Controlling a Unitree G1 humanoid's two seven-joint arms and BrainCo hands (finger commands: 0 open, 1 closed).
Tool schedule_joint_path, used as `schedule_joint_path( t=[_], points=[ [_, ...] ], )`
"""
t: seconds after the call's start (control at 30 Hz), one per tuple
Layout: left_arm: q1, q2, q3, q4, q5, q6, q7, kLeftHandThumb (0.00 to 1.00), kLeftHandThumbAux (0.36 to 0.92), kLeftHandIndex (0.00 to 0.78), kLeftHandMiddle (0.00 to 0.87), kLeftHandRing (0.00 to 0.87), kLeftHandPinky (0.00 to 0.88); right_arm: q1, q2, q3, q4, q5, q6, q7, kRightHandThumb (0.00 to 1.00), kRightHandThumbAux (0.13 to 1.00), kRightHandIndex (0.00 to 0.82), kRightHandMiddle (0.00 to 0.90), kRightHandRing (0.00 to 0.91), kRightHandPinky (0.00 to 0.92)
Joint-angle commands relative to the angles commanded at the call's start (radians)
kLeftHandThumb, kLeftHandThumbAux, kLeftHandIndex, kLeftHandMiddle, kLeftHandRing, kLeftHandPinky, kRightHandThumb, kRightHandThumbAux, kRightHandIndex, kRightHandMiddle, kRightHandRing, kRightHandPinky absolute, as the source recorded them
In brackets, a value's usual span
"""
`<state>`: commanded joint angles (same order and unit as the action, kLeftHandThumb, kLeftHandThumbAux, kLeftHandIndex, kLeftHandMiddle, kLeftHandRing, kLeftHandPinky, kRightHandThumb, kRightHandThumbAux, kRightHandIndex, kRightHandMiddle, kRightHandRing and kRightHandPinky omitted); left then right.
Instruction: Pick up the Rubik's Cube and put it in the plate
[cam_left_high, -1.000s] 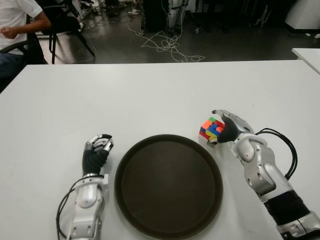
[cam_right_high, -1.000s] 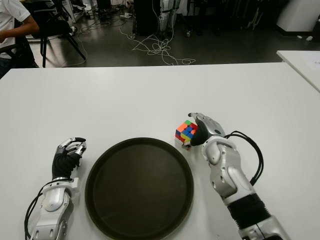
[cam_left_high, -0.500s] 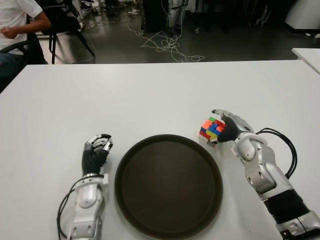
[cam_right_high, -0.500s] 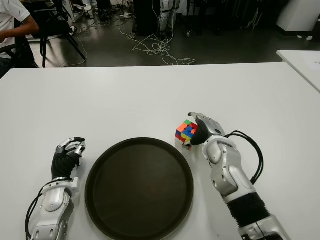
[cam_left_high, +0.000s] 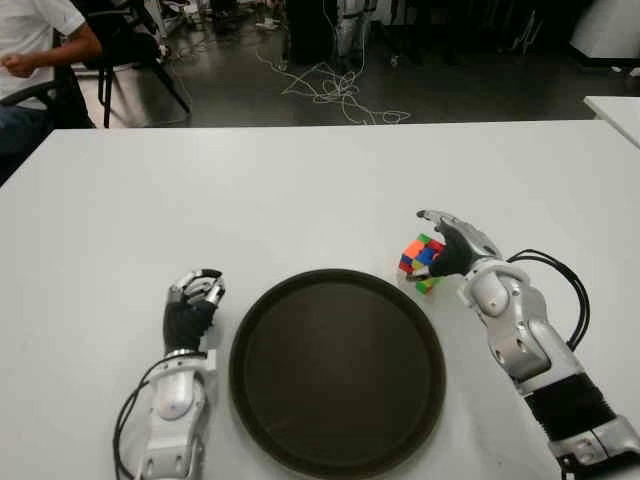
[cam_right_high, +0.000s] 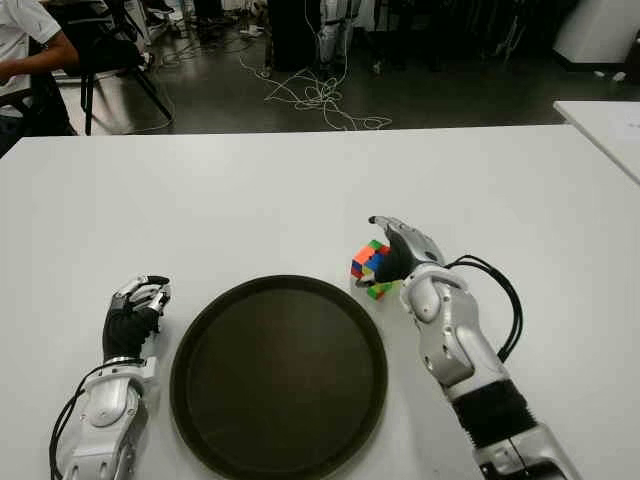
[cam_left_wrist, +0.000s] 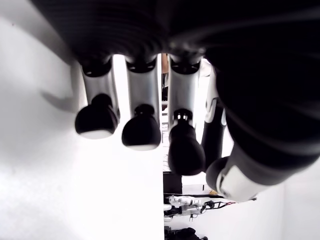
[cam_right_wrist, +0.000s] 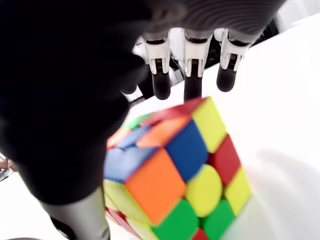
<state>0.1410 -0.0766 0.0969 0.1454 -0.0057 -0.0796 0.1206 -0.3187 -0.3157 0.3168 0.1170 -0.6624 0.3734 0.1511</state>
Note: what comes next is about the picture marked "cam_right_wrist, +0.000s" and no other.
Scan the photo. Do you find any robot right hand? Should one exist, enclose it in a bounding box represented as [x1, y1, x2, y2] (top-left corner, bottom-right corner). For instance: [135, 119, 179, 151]
[0, 0, 286, 240]

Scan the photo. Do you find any multicoloured Rubik's cube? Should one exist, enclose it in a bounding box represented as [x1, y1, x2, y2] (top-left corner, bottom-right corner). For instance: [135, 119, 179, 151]
[103, 96, 253, 240]

